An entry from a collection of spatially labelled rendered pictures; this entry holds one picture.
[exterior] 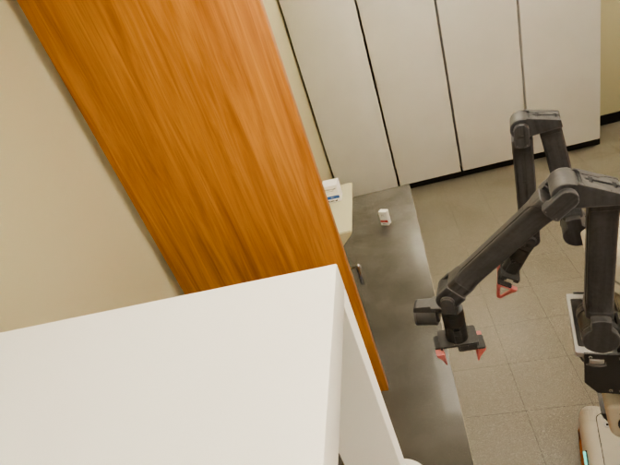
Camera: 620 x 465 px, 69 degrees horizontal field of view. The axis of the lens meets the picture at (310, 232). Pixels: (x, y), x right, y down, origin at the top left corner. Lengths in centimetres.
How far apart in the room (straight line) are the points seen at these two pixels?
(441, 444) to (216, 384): 122
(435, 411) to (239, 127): 99
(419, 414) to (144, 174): 104
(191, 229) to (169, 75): 40
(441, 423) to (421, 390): 13
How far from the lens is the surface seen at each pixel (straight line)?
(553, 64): 459
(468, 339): 132
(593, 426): 228
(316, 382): 22
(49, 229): 107
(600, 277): 117
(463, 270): 115
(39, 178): 109
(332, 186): 141
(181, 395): 25
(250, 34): 103
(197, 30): 105
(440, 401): 152
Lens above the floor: 214
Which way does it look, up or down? 29 degrees down
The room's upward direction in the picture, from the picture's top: 20 degrees counter-clockwise
